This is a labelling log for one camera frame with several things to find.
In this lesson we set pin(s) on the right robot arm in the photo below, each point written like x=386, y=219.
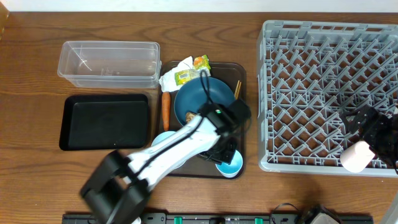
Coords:
x=394, y=163

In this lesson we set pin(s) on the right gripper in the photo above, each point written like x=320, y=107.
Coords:
x=379, y=122

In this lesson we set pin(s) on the light blue rice bowl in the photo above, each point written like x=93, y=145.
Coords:
x=161, y=137

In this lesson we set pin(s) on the grey dishwasher rack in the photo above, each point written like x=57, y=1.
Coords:
x=309, y=74

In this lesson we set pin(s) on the black waste tray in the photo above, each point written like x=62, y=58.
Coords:
x=92, y=122

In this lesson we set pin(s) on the wooden chopstick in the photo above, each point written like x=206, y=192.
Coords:
x=237, y=88

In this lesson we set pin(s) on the white crumpled napkin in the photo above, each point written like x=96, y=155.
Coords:
x=167, y=81

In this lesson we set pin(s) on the dark blue plate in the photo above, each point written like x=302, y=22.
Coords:
x=191, y=97

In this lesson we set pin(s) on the brown mushroom piece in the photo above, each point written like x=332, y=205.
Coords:
x=189, y=116

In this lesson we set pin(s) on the orange carrot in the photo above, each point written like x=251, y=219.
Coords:
x=166, y=102

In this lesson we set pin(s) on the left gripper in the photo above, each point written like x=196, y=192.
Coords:
x=208, y=154

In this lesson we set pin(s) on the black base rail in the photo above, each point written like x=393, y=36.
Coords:
x=162, y=218

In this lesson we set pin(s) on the pink cup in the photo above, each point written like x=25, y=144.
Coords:
x=357, y=157

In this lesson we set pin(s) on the green orange snack wrapper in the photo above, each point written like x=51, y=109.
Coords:
x=201, y=68

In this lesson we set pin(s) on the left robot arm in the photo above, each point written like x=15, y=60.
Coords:
x=120, y=187

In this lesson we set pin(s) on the blue cup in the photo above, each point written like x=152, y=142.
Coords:
x=231, y=170

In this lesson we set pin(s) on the brown serving tray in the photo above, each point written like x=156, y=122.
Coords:
x=195, y=167

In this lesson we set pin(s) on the clear plastic bin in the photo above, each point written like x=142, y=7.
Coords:
x=110, y=64

